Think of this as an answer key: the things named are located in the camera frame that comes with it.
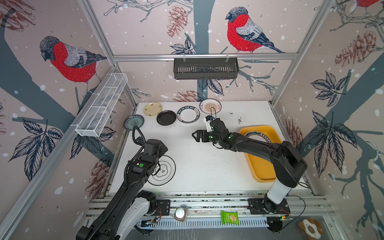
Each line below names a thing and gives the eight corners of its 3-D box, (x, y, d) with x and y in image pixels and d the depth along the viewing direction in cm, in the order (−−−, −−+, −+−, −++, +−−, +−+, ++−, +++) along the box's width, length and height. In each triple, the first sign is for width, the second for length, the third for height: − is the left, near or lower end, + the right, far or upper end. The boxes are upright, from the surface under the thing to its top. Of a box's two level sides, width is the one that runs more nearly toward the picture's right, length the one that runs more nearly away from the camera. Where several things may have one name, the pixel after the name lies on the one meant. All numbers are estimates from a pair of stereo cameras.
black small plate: (156, 125, 110) (155, 122, 107) (159, 113, 118) (158, 110, 115) (175, 125, 110) (174, 122, 107) (176, 113, 118) (176, 110, 115)
